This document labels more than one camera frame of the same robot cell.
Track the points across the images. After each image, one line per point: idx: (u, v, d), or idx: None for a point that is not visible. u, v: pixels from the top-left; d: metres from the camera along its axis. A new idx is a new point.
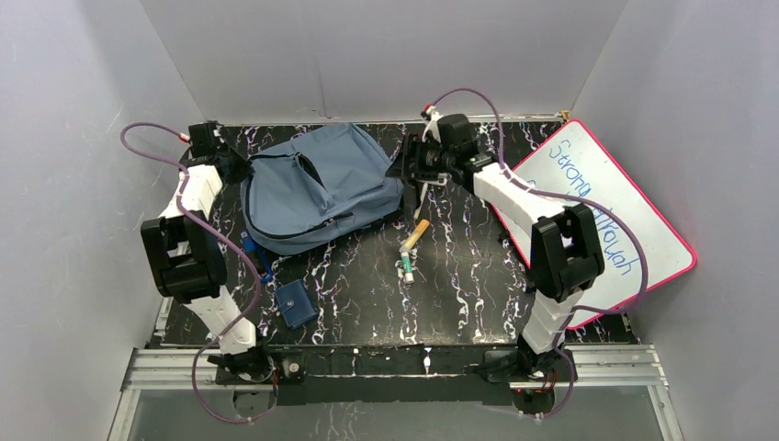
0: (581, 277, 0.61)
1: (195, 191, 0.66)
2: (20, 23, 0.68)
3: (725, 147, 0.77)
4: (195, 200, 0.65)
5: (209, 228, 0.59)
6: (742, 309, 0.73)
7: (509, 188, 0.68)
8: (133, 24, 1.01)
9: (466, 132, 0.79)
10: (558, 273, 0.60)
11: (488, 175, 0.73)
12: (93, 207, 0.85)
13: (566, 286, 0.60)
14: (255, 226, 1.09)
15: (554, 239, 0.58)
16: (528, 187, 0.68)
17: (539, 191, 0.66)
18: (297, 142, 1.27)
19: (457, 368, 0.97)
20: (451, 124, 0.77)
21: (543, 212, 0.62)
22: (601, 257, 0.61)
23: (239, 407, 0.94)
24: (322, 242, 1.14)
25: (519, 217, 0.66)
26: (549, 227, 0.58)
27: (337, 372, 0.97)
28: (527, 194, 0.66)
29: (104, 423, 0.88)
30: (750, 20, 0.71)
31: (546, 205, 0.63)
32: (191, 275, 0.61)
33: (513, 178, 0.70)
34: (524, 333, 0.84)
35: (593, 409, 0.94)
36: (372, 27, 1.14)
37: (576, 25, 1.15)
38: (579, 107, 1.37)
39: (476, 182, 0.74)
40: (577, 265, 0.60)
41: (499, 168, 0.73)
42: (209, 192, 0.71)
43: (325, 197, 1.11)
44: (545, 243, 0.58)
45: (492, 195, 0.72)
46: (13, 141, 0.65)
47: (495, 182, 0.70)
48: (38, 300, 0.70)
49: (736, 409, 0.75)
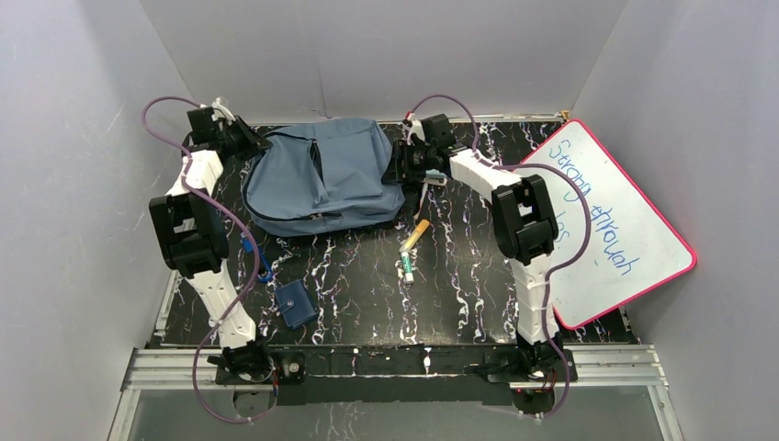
0: (538, 241, 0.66)
1: (197, 174, 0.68)
2: (20, 22, 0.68)
3: (725, 147, 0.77)
4: (198, 181, 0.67)
5: (215, 204, 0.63)
6: (742, 309, 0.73)
7: (479, 167, 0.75)
8: (133, 23, 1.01)
9: (445, 125, 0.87)
10: (515, 234, 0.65)
11: (463, 157, 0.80)
12: (92, 207, 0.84)
13: (524, 247, 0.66)
14: (249, 200, 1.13)
15: (510, 203, 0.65)
16: (493, 164, 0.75)
17: (502, 168, 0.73)
18: (318, 126, 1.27)
19: (457, 368, 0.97)
20: (431, 119, 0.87)
21: (502, 182, 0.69)
22: (555, 222, 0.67)
23: (239, 407, 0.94)
24: (308, 232, 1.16)
25: (485, 190, 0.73)
26: (506, 193, 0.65)
27: (337, 372, 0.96)
28: (491, 171, 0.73)
29: (105, 423, 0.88)
30: (750, 21, 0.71)
31: (506, 177, 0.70)
32: (197, 248, 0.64)
33: (481, 160, 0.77)
34: (520, 328, 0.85)
35: (593, 410, 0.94)
36: (372, 28, 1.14)
37: (576, 25, 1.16)
38: (579, 108, 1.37)
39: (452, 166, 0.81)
40: (535, 230, 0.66)
41: (471, 152, 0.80)
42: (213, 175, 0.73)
43: (321, 193, 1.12)
44: (502, 207, 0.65)
45: (464, 175, 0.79)
46: (13, 141, 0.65)
47: (468, 164, 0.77)
48: (38, 299, 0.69)
49: (735, 409, 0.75)
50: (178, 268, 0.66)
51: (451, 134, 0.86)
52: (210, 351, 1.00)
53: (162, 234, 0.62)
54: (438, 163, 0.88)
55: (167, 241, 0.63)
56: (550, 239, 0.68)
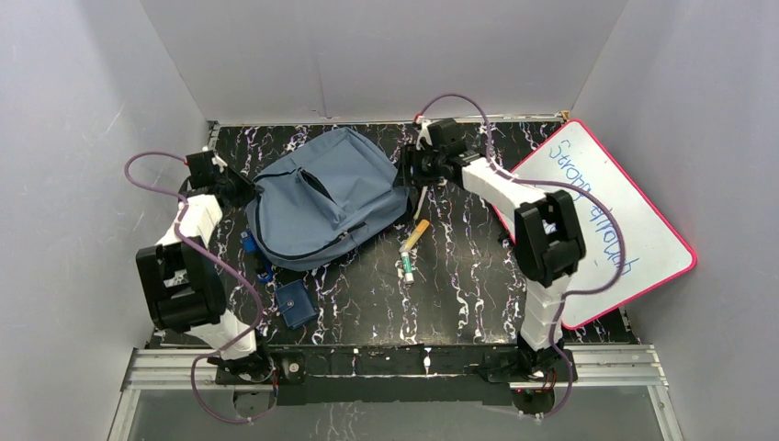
0: (564, 261, 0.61)
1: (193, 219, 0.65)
2: (21, 23, 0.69)
3: (726, 147, 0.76)
4: (194, 227, 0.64)
5: (205, 252, 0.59)
6: (742, 309, 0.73)
7: (492, 178, 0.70)
8: (133, 23, 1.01)
9: (455, 132, 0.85)
10: (541, 258, 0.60)
11: (474, 167, 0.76)
12: (92, 206, 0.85)
13: (548, 267, 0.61)
14: (269, 246, 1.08)
15: (535, 222, 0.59)
16: (511, 177, 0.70)
17: (522, 181, 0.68)
18: (295, 156, 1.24)
19: (457, 368, 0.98)
20: (440, 125, 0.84)
21: (525, 199, 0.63)
22: (581, 242, 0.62)
23: (239, 407, 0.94)
24: (338, 255, 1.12)
25: (504, 206, 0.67)
26: (531, 212, 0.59)
27: (337, 372, 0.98)
28: (508, 183, 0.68)
29: (104, 423, 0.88)
30: (750, 21, 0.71)
31: (529, 192, 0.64)
32: (190, 306, 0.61)
33: (497, 170, 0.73)
34: (524, 332, 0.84)
35: (593, 410, 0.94)
36: (372, 28, 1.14)
37: (576, 26, 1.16)
38: (579, 108, 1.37)
39: (463, 175, 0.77)
40: (559, 249, 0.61)
41: (485, 162, 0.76)
42: (208, 220, 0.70)
43: (337, 212, 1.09)
44: (527, 229, 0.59)
45: (477, 186, 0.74)
46: (13, 141, 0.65)
47: (482, 174, 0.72)
48: (38, 299, 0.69)
49: (736, 409, 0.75)
50: (169, 327, 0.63)
51: (461, 141, 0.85)
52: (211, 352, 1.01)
53: (151, 291, 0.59)
54: (447, 172, 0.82)
55: (156, 297, 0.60)
56: (576, 258, 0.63)
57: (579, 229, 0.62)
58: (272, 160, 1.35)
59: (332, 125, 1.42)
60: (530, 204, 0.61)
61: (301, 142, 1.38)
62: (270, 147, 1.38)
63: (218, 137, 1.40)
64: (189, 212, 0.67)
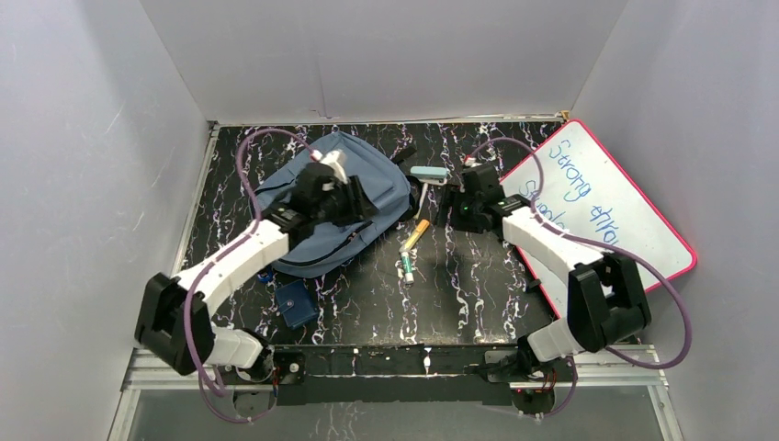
0: (625, 326, 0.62)
1: (231, 265, 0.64)
2: (20, 22, 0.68)
3: (726, 147, 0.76)
4: (220, 276, 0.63)
5: (187, 329, 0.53)
6: (742, 310, 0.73)
7: (542, 233, 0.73)
8: (133, 24, 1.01)
9: (491, 178, 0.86)
10: (597, 322, 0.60)
11: (518, 217, 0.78)
12: (94, 207, 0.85)
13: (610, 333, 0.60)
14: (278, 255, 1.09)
15: (593, 285, 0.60)
16: (562, 232, 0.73)
17: (573, 237, 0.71)
18: (291, 165, 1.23)
19: (457, 368, 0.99)
20: (476, 173, 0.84)
21: (581, 259, 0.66)
22: (645, 310, 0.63)
23: (239, 408, 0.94)
24: (348, 258, 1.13)
25: (554, 261, 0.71)
26: (589, 275, 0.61)
27: (337, 372, 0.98)
28: (562, 240, 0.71)
29: (104, 423, 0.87)
30: (751, 21, 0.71)
31: (584, 252, 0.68)
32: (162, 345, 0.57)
33: (545, 222, 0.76)
34: (531, 335, 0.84)
35: (593, 410, 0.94)
36: (372, 27, 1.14)
37: (577, 25, 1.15)
38: (578, 108, 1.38)
39: (506, 225, 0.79)
40: (622, 314, 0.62)
41: (529, 212, 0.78)
42: (256, 261, 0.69)
43: None
44: (583, 289, 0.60)
45: (522, 238, 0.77)
46: (13, 141, 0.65)
47: (528, 226, 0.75)
48: (39, 299, 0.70)
49: (736, 410, 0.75)
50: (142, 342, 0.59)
51: (498, 187, 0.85)
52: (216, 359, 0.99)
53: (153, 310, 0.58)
54: (486, 220, 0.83)
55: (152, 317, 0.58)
56: (638, 326, 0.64)
57: (640, 295, 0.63)
58: (272, 159, 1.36)
59: (332, 125, 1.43)
60: (587, 265, 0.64)
61: (301, 142, 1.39)
62: (270, 146, 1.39)
63: (218, 137, 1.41)
64: (242, 248, 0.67)
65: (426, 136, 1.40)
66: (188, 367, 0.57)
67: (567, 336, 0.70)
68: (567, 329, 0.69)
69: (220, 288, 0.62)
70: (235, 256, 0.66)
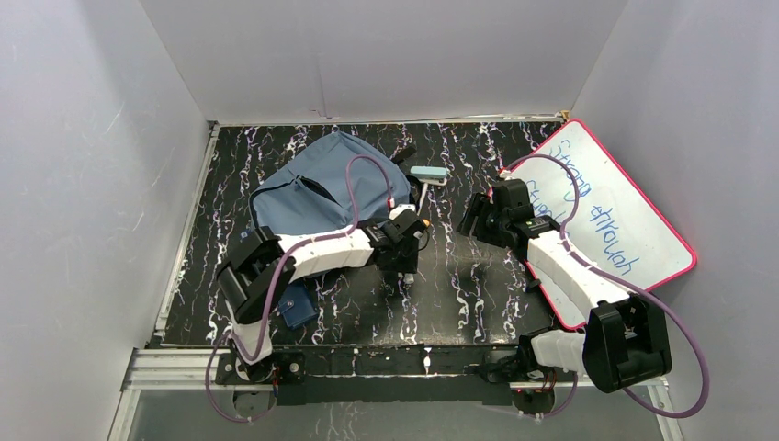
0: (643, 370, 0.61)
1: (321, 249, 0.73)
2: (20, 23, 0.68)
3: (725, 147, 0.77)
4: (311, 254, 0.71)
5: (271, 282, 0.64)
6: (742, 310, 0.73)
7: (568, 261, 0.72)
8: (133, 24, 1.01)
9: (522, 197, 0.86)
10: (614, 362, 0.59)
11: (546, 243, 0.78)
12: (93, 207, 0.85)
13: (626, 375, 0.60)
14: None
15: (615, 327, 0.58)
16: (588, 263, 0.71)
17: (601, 272, 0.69)
18: (293, 166, 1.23)
19: (457, 368, 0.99)
20: (506, 187, 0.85)
21: (604, 298, 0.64)
22: (667, 357, 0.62)
23: (239, 407, 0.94)
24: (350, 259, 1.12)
25: (578, 294, 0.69)
26: (612, 316, 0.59)
27: (337, 372, 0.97)
28: (587, 272, 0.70)
29: (104, 423, 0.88)
30: (751, 22, 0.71)
31: (609, 289, 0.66)
32: (234, 289, 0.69)
33: (571, 252, 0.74)
34: (534, 340, 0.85)
35: (593, 410, 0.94)
36: (372, 27, 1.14)
37: (577, 25, 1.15)
38: (579, 108, 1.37)
39: (532, 248, 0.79)
40: (640, 357, 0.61)
41: (558, 238, 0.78)
42: (340, 258, 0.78)
43: (344, 213, 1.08)
44: (604, 330, 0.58)
45: (547, 263, 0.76)
46: (13, 141, 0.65)
47: (553, 252, 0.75)
48: (39, 298, 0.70)
49: (736, 409, 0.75)
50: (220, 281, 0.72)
51: (526, 206, 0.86)
52: (222, 349, 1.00)
53: (241, 257, 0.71)
54: (512, 238, 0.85)
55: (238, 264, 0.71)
56: (658, 372, 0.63)
57: (662, 341, 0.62)
58: (272, 159, 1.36)
59: (332, 125, 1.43)
60: (612, 305, 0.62)
61: (301, 142, 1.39)
62: (270, 146, 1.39)
63: (218, 137, 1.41)
64: (337, 240, 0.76)
65: (426, 136, 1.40)
66: (249, 315, 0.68)
67: (577, 360, 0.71)
68: (580, 353, 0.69)
69: (304, 264, 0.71)
70: (331, 243, 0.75)
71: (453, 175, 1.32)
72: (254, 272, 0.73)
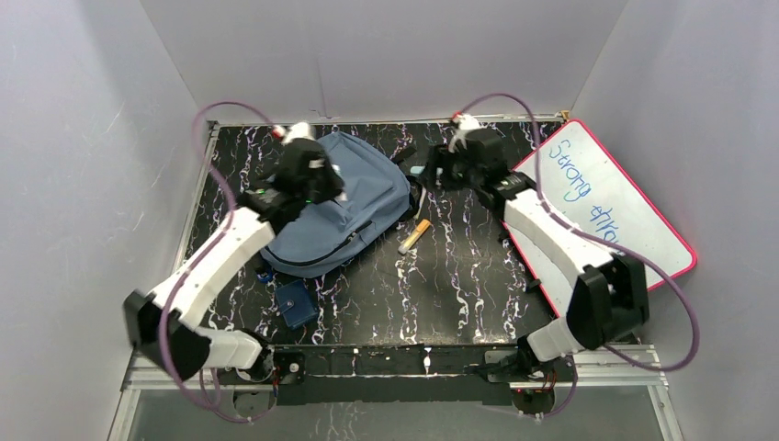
0: (625, 327, 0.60)
1: (204, 272, 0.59)
2: (20, 23, 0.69)
3: (726, 147, 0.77)
4: (197, 284, 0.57)
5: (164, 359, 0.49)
6: (742, 310, 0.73)
7: (548, 223, 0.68)
8: (134, 23, 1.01)
9: (497, 152, 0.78)
10: (602, 323, 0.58)
11: (524, 203, 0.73)
12: (94, 206, 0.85)
13: (609, 334, 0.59)
14: (279, 255, 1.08)
15: (602, 290, 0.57)
16: (570, 226, 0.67)
17: (583, 233, 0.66)
18: None
19: (457, 368, 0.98)
20: (481, 141, 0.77)
21: (590, 261, 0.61)
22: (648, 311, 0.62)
23: (239, 407, 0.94)
24: (348, 257, 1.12)
25: (559, 257, 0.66)
26: (599, 279, 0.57)
27: (337, 372, 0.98)
28: (570, 235, 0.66)
29: (104, 423, 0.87)
30: (751, 23, 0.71)
31: (593, 252, 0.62)
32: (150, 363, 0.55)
33: (553, 213, 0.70)
34: (530, 337, 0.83)
35: (593, 410, 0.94)
36: (372, 27, 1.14)
37: (577, 25, 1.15)
38: (579, 108, 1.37)
39: (509, 209, 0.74)
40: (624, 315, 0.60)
41: (536, 197, 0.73)
42: (237, 259, 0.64)
43: (344, 214, 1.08)
44: (592, 294, 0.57)
45: (525, 226, 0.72)
46: (12, 140, 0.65)
47: (532, 214, 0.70)
48: (39, 297, 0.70)
49: (737, 410, 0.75)
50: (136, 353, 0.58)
51: (502, 162, 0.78)
52: None
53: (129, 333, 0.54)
54: (488, 199, 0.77)
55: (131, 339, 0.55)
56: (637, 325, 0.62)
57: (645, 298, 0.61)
58: (272, 159, 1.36)
59: (332, 125, 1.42)
60: (597, 268, 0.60)
61: None
62: (270, 146, 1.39)
63: (218, 137, 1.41)
64: (221, 247, 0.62)
65: (426, 136, 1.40)
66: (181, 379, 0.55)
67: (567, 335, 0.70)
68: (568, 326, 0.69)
69: (197, 302, 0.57)
70: (214, 258, 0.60)
71: None
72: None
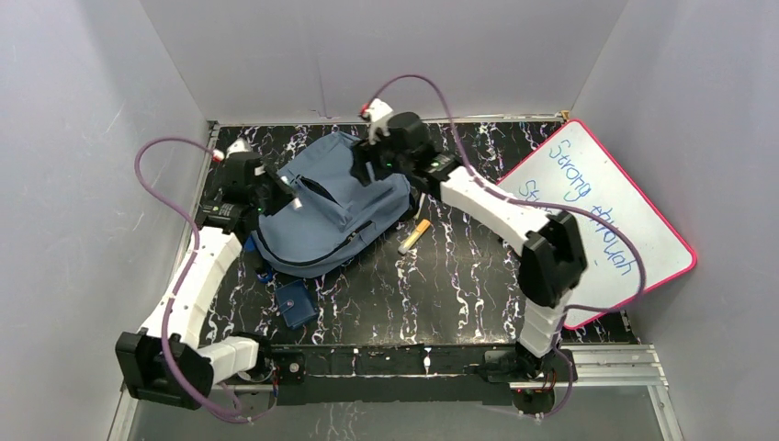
0: (570, 278, 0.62)
1: (190, 293, 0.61)
2: (20, 23, 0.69)
3: (725, 147, 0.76)
4: (186, 306, 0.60)
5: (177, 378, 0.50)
6: (741, 310, 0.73)
7: (485, 198, 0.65)
8: (134, 24, 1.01)
9: (421, 134, 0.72)
10: (549, 281, 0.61)
11: (457, 182, 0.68)
12: (93, 206, 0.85)
13: (558, 289, 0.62)
14: (278, 255, 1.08)
15: (545, 254, 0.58)
16: (505, 196, 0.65)
17: (519, 200, 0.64)
18: (292, 165, 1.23)
19: (457, 368, 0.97)
20: (404, 128, 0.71)
21: (530, 228, 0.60)
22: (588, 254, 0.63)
23: (239, 407, 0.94)
24: (348, 258, 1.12)
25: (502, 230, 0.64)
26: (540, 243, 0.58)
27: (337, 372, 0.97)
28: (506, 205, 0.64)
29: (105, 422, 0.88)
30: (750, 23, 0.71)
31: (531, 216, 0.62)
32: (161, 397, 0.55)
33: (486, 186, 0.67)
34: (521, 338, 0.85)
35: (593, 410, 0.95)
36: (372, 28, 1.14)
37: (577, 25, 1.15)
38: (578, 108, 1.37)
39: (444, 191, 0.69)
40: (570, 267, 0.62)
41: (468, 175, 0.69)
42: (216, 275, 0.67)
43: (344, 214, 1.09)
44: (538, 260, 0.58)
45: (463, 204, 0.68)
46: (12, 140, 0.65)
47: (468, 191, 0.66)
48: (39, 297, 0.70)
49: (736, 410, 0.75)
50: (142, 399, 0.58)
51: (429, 141, 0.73)
52: None
53: (130, 378, 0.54)
54: (422, 184, 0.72)
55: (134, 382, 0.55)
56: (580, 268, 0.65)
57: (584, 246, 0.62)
58: (272, 159, 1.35)
59: (332, 125, 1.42)
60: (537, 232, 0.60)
61: (301, 142, 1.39)
62: (270, 146, 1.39)
63: (218, 137, 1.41)
64: (197, 269, 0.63)
65: None
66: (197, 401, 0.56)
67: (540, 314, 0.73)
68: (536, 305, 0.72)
69: (189, 322, 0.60)
70: (195, 279, 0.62)
71: None
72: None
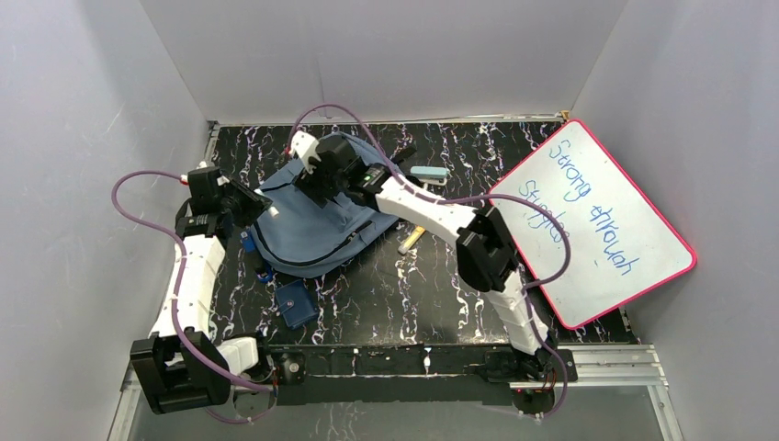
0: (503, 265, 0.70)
1: (193, 291, 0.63)
2: (19, 22, 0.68)
3: (725, 147, 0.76)
4: (192, 303, 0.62)
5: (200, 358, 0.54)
6: (741, 310, 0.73)
7: (415, 203, 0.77)
8: (133, 24, 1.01)
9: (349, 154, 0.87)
10: (489, 272, 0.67)
11: (389, 191, 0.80)
12: (93, 206, 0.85)
13: (496, 277, 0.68)
14: (278, 255, 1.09)
15: (477, 245, 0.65)
16: (434, 198, 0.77)
17: (445, 201, 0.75)
18: (291, 166, 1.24)
19: (457, 367, 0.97)
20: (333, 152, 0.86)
21: (459, 224, 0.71)
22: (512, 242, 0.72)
23: (239, 408, 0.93)
24: (347, 258, 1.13)
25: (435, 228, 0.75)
26: (472, 238, 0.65)
27: (337, 372, 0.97)
28: (434, 206, 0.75)
29: (105, 422, 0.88)
30: (750, 22, 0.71)
31: (458, 214, 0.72)
32: (187, 394, 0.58)
33: (415, 192, 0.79)
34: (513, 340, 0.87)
35: (593, 410, 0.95)
36: (372, 28, 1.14)
37: (577, 24, 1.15)
38: (579, 108, 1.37)
39: (380, 201, 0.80)
40: (502, 256, 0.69)
41: (399, 184, 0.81)
42: (209, 276, 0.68)
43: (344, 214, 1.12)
44: (472, 253, 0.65)
45: (400, 210, 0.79)
46: (12, 140, 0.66)
47: (401, 198, 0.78)
48: (39, 297, 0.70)
49: (736, 410, 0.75)
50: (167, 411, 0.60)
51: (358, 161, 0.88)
52: None
53: (153, 386, 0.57)
54: (359, 197, 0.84)
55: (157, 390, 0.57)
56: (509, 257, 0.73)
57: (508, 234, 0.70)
58: (272, 159, 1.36)
59: (332, 125, 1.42)
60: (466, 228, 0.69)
61: None
62: (270, 146, 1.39)
63: (218, 137, 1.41)
64: (188, 271, 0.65)
65: (426, 136, 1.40)
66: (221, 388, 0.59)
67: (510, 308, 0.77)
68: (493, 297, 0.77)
69: (198, 317, 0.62)
70: (193, 280, 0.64)
71: (453, 175, 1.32)
72: (178, 372, 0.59)
